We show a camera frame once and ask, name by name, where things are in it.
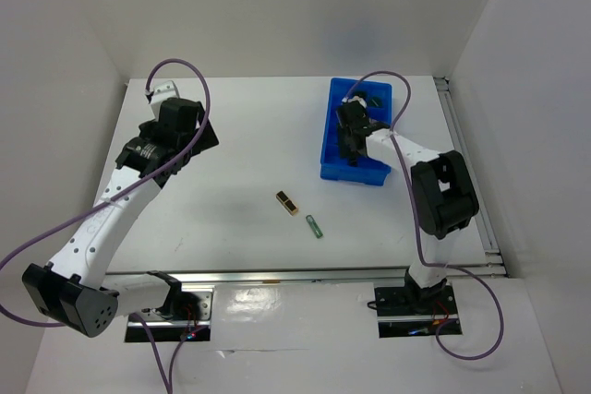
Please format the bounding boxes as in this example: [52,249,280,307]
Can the black gold lipstick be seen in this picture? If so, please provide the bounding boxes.
[275,191,298,215]

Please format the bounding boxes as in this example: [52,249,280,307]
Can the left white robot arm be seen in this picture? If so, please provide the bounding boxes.
[22,98,219,338]

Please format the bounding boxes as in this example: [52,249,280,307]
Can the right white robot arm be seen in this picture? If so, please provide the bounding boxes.
[336,101,479,313]

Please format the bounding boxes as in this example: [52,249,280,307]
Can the blue plastic organizer bin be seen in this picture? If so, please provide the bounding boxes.
[320,78,392,186]

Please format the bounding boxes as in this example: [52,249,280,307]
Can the green clear tube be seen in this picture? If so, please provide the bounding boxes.
[306,214,323,239]

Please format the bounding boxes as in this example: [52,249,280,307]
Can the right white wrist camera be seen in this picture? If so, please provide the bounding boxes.
[342,95,368,108]

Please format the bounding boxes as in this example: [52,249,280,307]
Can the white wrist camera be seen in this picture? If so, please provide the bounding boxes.
[342,95,368,108]
[146,80,180,111]

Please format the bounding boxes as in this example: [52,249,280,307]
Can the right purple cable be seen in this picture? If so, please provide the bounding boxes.
[342,70,505,362]

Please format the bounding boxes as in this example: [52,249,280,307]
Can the purple cable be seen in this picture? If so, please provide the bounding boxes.
[342,70,505,362]
[0,58,211,393]

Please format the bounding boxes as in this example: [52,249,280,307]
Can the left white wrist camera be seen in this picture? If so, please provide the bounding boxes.
[146,80,180,111]

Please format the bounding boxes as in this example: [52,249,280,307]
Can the aluminium rail front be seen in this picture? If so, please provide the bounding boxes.
[103,255,508,291]

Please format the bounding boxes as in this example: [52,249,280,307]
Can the aluminium rail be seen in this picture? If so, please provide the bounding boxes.
[433,78,504,268]
[103,255,508,291]

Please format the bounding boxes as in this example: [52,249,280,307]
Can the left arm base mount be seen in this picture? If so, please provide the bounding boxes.
[116,283,214,343]

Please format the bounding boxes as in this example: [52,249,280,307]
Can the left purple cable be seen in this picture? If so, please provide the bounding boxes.
[0,58,211,393]

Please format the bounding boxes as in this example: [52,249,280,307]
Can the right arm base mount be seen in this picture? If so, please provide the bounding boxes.
[367,285,463,339]

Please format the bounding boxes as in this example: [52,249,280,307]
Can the aluminium rail right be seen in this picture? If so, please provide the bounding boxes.
[433,78,504,268]

